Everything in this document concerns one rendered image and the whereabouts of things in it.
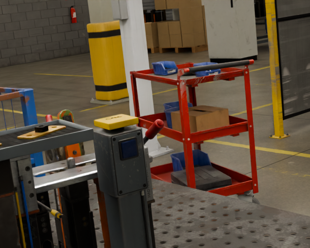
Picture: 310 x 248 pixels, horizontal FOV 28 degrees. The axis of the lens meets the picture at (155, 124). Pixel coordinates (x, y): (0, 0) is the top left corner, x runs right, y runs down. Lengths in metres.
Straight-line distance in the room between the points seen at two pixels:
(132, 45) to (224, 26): 6.44
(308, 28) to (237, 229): 4.40
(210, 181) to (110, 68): 4.96
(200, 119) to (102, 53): 5.02
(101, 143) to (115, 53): 7.42
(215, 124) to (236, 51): 7.93
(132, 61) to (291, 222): 3.68
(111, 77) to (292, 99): 3.30
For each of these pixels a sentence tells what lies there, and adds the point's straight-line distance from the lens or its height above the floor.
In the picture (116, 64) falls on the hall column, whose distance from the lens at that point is 8.49.
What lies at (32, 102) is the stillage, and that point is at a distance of 3.44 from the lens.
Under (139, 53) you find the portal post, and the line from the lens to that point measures 5.33.
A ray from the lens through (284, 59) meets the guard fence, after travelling 5.75.
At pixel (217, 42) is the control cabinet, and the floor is 0.41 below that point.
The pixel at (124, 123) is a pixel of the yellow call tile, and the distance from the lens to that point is 1.07.
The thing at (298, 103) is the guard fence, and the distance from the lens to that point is 5.93.
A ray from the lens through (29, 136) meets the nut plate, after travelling 1.04.
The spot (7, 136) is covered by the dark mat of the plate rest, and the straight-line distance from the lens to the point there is 1.07.
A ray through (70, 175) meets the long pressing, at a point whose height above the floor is 1.00.
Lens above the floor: 1.36
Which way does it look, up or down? 12 degrees down
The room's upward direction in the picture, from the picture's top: 6 degrees counter-clockwise
